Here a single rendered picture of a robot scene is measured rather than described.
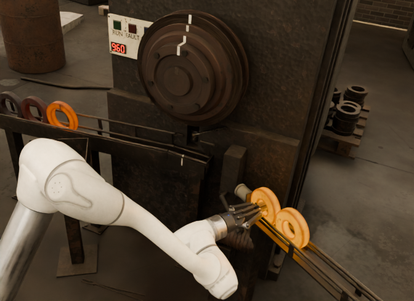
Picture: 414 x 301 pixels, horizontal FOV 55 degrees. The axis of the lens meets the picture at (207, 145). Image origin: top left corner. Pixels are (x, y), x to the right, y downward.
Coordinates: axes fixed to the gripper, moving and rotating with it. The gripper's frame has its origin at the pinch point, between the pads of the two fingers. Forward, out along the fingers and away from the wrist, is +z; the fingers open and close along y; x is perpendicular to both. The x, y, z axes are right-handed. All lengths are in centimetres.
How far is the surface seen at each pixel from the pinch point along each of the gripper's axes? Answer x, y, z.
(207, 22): 63, -38, -4
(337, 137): -70, -85, 147
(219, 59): 51, -31, -3
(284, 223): 1.1, 12.1, -0.3
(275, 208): 3.9, 6.2, -0.6
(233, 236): -20.1, -7.5, -9.0
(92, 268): -65, -59, -62
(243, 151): 8.2, -24.8, 6.4
